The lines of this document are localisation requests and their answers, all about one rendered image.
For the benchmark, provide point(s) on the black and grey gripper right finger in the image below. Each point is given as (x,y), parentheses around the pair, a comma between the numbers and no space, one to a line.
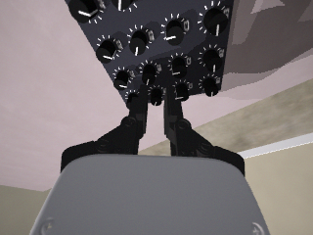
(185,142)

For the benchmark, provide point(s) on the black knob box with dials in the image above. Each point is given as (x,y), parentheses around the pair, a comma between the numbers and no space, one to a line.
(175,42)

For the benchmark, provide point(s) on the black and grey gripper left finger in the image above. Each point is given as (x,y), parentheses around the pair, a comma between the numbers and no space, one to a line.
(120,140)

